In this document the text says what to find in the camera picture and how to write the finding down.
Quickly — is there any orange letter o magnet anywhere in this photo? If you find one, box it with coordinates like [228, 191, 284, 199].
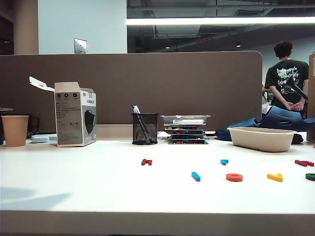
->
[225, 173, 244, 182]

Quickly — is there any yellow letter magnet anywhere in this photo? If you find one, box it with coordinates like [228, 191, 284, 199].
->
[267, 173, 284, 182]

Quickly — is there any letter magnet pack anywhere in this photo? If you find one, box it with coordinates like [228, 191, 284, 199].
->
[166, 129, 205, 135]
[163, 125, 205, 131]
[168, 134, 205, 140]
[167, 138, 208, 145]

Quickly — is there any dark red wide letter magnet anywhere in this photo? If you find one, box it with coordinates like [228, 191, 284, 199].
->
[294, 159, 315, 167]

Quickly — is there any black mesh pen holder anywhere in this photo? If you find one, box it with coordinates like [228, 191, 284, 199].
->
[131, 113, 159, 145]

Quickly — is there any black white marker pen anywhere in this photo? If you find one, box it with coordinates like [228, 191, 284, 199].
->
[131, 104, 152, 143]

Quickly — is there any clear plastic case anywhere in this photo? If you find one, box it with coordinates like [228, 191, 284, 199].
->
[159, 114, 211, 126]

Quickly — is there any brown desk partition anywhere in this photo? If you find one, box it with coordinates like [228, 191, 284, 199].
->
[0, 51, 263, 133]

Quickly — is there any white grey mask box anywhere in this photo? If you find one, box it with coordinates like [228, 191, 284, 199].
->
[29, 76, 97, 148]

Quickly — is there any beige oval pulp tray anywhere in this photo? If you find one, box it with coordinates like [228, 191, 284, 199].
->
[227, 127, 297, 152]

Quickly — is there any white ceiling light strip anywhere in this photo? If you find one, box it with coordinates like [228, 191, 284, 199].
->
[126, 16, 315, 26]

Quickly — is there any white earbuds case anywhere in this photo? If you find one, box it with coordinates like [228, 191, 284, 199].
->
[31, 135, 50, 144]

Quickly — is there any person in dark t-shirt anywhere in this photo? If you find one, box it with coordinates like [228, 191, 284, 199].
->
[264, 41, 310, 114]

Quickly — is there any black angled bar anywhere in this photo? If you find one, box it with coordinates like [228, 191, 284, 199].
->
[285, 76, 309, 101]

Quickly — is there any brown paper cup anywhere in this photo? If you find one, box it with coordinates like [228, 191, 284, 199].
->
[0, 115, 30, 148]

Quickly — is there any metal wall plate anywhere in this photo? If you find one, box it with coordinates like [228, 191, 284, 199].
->
[73, 38, 88, 55]

